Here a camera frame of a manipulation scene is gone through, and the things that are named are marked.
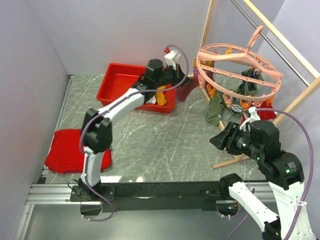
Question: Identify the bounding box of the olive green sock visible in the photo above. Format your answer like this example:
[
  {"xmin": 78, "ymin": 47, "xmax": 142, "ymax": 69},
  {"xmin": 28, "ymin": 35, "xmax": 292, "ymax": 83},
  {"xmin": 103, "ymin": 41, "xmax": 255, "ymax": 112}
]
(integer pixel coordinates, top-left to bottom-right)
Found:
[{"xmin": 204, "ymin": 91, "xmax": 243, "ymax": 127}]

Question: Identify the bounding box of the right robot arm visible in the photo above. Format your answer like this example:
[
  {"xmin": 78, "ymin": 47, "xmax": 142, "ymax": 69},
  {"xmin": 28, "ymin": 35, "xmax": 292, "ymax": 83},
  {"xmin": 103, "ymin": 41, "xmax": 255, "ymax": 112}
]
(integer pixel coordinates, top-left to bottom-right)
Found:
[{"xmin": 209, "ymin": 120, "xmax": 316, "ymax": 240}]

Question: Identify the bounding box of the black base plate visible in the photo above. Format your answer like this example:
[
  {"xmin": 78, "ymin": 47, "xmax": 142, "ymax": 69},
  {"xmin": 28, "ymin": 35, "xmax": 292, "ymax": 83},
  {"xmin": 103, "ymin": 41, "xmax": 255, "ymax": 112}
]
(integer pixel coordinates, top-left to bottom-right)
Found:
[{"xmin": 70, "ymin": 181, "xmax": 232, "ymax": 216}]

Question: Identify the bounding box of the wooden drying rack frame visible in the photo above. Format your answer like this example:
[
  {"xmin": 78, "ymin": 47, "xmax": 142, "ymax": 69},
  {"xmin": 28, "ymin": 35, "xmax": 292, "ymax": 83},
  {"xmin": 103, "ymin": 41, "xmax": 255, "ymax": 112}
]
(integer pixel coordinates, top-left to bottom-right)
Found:
[{"xmin": 178, "ymin": 0, "xmax": 320, "ymax": 169}]

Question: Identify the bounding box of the red hanging sock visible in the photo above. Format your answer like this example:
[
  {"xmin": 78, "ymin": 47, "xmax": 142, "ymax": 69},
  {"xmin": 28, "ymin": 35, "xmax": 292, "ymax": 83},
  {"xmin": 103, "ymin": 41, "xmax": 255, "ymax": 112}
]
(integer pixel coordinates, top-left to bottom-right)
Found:
[{"xmin": 241, "ymin": 108, "xmax": 277, "ymax": 124}]

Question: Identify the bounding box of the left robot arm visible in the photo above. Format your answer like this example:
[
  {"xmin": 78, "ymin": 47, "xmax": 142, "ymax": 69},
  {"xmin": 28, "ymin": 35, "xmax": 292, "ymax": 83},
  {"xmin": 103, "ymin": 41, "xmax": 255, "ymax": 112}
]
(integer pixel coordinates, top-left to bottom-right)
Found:
[{"xmin": 78, "ymin": 59, "xmax": 192, "ymax": 201}]

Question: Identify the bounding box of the red folded cloth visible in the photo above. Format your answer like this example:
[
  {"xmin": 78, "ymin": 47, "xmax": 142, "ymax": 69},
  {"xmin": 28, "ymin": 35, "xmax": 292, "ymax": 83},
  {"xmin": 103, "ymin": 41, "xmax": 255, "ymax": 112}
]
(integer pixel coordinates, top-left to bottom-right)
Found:
[{"xmin": 44, "ymin": 128, "xmax": 113, "ymax": 174}]

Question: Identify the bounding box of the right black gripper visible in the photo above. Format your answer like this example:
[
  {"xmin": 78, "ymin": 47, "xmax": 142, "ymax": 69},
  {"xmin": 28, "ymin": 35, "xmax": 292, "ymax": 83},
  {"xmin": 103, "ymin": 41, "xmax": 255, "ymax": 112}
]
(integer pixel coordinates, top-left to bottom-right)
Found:
[{"xmin": 208, "ymin": 119, "xmax": 262, "ymax": 158}]

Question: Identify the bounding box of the maroon sock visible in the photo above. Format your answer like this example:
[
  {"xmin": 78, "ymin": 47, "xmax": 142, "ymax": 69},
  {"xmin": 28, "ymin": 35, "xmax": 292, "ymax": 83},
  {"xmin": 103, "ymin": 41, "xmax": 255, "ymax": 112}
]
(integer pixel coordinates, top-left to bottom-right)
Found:
[{"xmin": 175, "ymin": 60, "xmax": 200, "ymax": 102}]

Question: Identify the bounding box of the mustard yellow sock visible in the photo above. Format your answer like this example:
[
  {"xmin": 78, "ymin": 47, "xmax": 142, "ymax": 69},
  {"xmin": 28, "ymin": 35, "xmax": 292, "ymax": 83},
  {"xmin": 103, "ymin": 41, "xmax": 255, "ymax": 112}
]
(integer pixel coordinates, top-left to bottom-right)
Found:
[{"xmin": 155, "ymin": 85, "xmax": 167, "ymax": 106}]

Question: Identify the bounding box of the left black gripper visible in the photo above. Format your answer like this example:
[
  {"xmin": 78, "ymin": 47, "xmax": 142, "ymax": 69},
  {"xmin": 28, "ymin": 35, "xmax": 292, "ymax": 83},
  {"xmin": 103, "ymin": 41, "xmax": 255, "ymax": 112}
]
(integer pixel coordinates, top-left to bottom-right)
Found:
[{"xmin": 155, "ymin": 63, "xmax": 192, "ymax": 89}]

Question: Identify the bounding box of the red plastic bin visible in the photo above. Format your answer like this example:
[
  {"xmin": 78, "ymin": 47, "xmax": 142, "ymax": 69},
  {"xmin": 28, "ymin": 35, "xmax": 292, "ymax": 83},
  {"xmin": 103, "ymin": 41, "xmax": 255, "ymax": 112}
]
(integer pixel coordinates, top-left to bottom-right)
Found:
[{"xmin": 96, "ymin": 63, "xmax": 176, "ymax": 114}]

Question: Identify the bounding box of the pink round sock hanger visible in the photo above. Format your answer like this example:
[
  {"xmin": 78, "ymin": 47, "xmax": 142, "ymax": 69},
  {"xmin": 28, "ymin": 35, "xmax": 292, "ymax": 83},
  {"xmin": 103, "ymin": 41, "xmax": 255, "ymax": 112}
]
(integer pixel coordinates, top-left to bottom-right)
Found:
[{"xmin": 195, "ymin": 25, "xmax": 283, "ymax": 108}]

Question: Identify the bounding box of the metal hanging rod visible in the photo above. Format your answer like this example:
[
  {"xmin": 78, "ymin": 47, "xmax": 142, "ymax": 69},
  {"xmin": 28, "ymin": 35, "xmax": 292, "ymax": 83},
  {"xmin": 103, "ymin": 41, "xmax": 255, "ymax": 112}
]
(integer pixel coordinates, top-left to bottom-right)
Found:
[{"xmin": 231, "ymin": 0, "xmax": 310, "ymax": 87}]

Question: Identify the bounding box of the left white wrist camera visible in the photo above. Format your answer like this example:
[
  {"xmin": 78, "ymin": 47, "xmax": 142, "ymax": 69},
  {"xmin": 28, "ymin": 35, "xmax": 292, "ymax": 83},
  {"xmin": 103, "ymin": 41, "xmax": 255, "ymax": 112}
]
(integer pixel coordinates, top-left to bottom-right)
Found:
[{"xmin": 164, "ymin": 48, "xmax": 181, "ymax": 70}]

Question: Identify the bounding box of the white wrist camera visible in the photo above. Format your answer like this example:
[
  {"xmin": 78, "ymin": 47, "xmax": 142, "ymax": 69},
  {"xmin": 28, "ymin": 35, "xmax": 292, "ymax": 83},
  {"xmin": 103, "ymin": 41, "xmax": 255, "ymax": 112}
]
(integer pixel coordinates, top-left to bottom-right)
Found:
[
  {"xmin": 164, "ymin": 48, "xmax": 181, "ymax": 70},
  {"xmin": 239, "ymin": 106, "xmax": 261, "ymax": 131}
]

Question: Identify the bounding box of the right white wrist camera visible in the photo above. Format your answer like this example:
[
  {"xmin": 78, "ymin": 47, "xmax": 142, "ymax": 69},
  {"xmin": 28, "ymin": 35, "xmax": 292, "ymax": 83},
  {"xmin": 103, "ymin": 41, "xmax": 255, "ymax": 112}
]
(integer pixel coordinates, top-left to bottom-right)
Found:
[{"xmin": 239, "ymin": 106, "xmax": 261, "ymax": 131}]

